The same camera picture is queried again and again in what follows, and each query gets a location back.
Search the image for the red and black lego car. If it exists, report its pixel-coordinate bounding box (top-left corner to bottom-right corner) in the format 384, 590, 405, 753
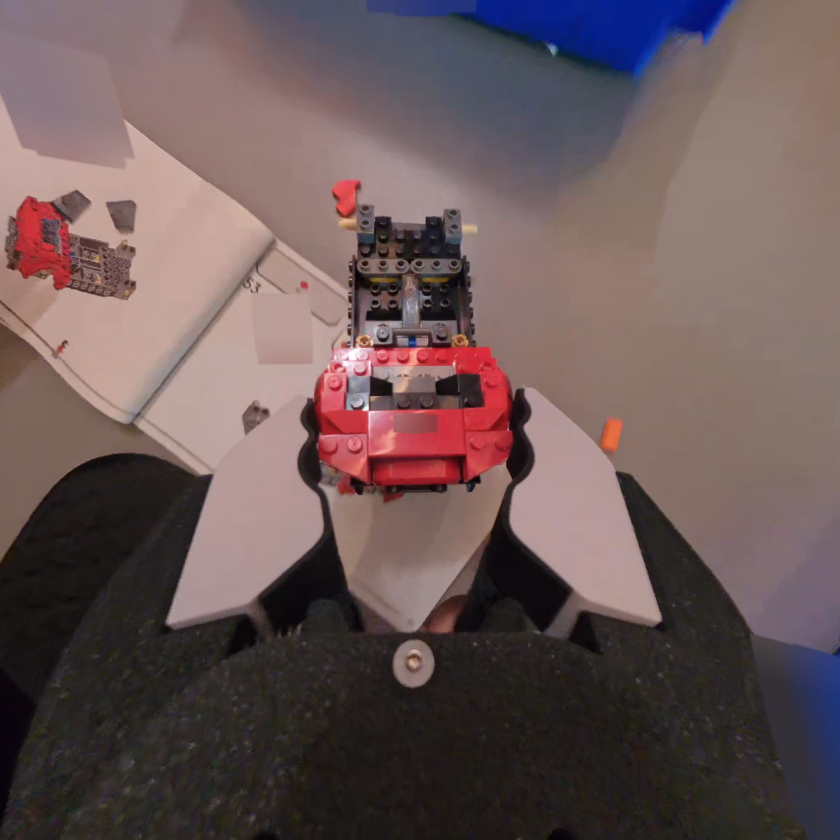
313, 206, 517, 501

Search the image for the blue plastic bin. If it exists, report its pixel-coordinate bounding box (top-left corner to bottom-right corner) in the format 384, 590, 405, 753
473, 0, 739, 76

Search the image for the lego instruction booklet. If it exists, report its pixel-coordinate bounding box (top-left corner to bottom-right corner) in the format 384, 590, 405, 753
0, 79, 513, 634

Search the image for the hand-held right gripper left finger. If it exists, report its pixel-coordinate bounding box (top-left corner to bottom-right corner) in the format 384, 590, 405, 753
166, 398, 358, 634

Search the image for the black quilted pad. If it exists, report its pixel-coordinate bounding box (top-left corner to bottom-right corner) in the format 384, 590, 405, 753
0, 453, 214, 736

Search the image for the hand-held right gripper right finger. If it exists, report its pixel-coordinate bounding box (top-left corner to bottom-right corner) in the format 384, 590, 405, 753
483, 385, 665, 641

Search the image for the person's right hand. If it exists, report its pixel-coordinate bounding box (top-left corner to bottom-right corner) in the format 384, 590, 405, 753
427, 594, 473, 634

